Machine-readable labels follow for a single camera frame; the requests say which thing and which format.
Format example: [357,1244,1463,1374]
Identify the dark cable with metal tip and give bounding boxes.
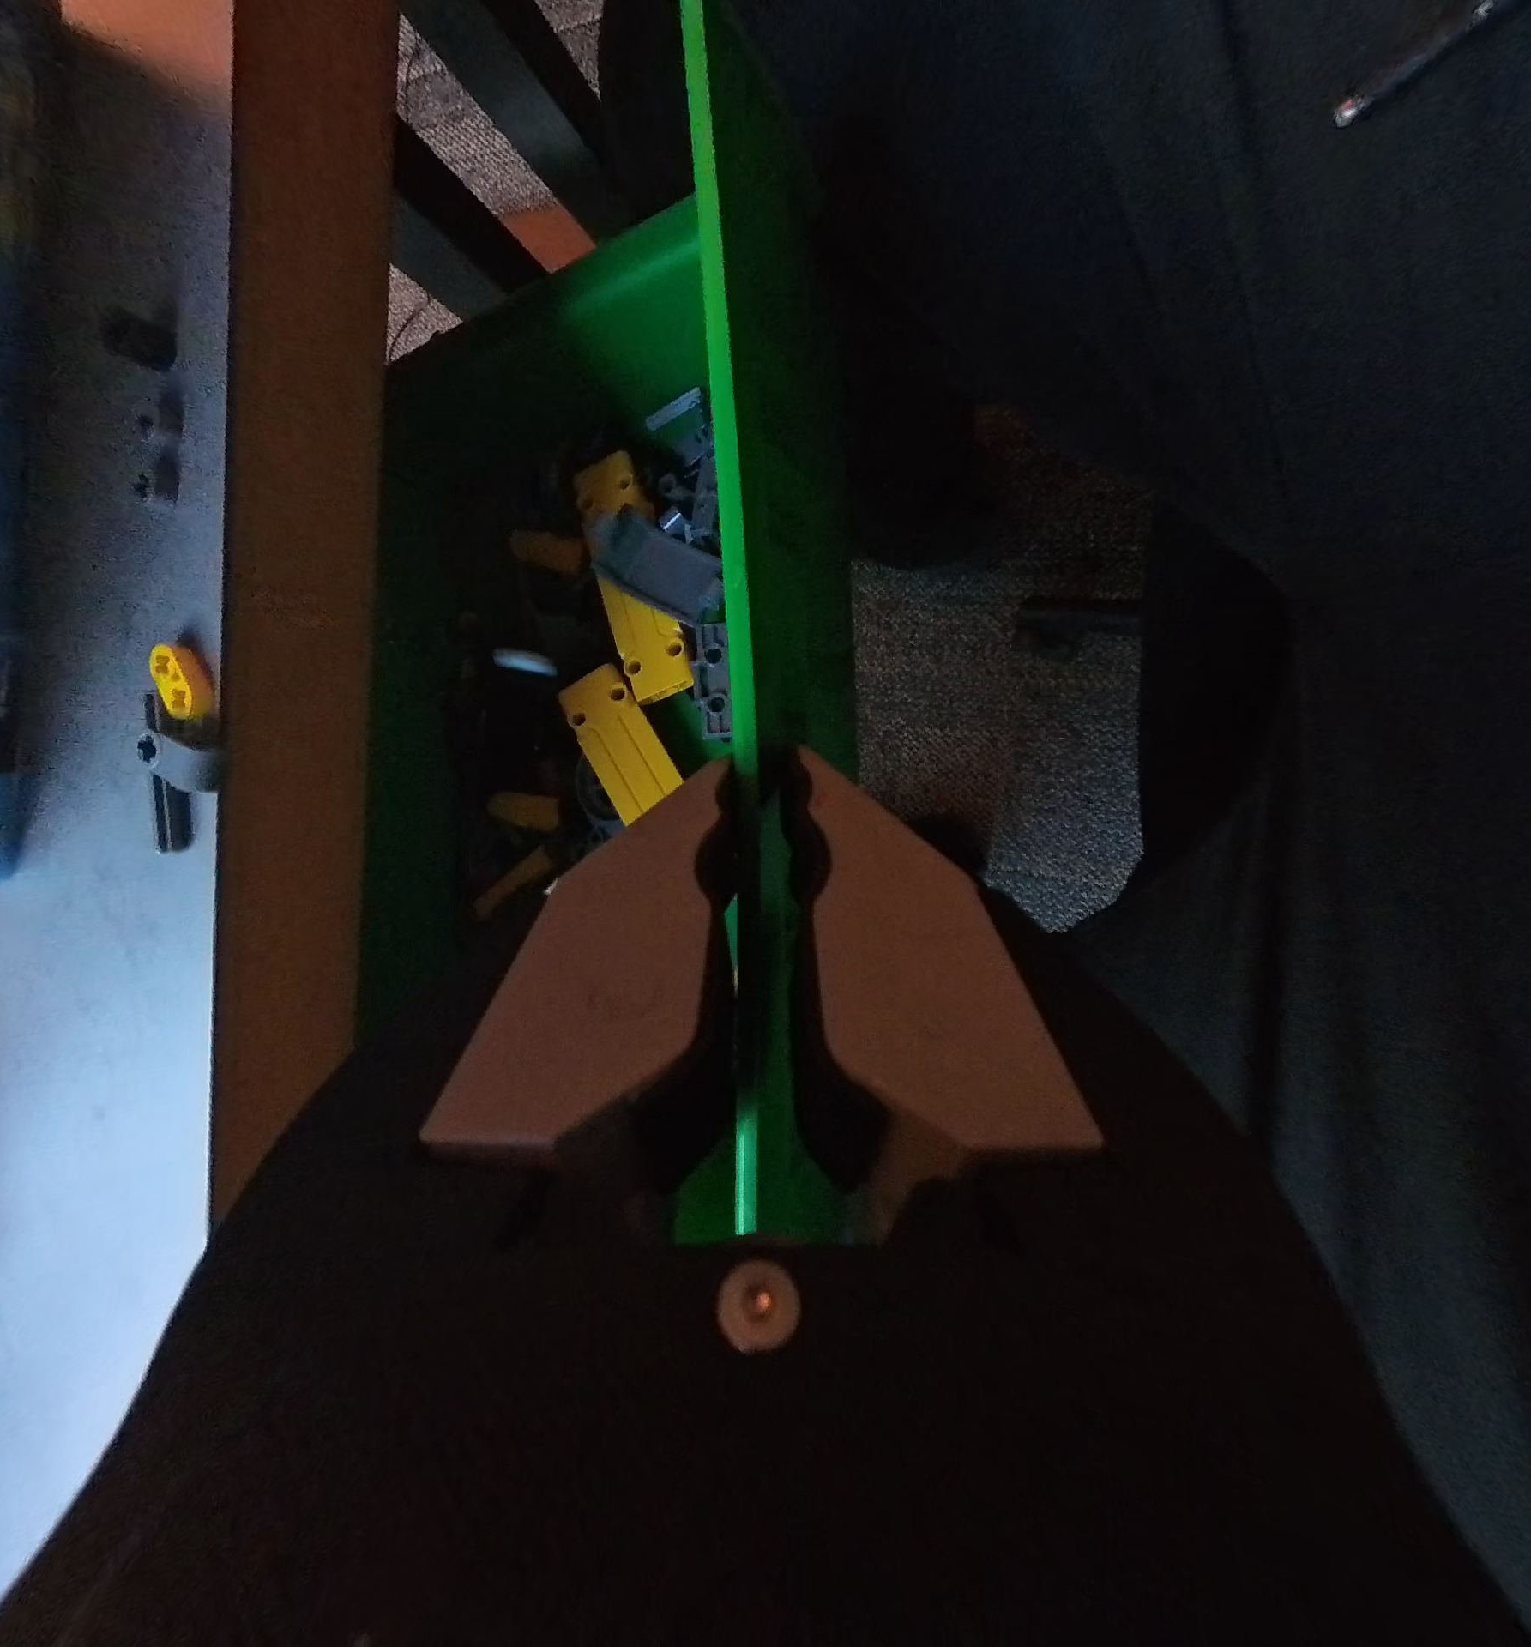
[1333,0,1507,127]

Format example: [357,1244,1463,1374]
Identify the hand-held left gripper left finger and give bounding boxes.
[416,753,745,1193]

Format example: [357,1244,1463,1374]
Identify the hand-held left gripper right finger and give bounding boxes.
[777,749,1106,1238]

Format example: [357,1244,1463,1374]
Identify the pile of toy building pieces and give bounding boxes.
[459,385,730,924]
[101,307,226,859]

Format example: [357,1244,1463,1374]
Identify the green plastic storage box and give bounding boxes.
[355,0,863,1254]

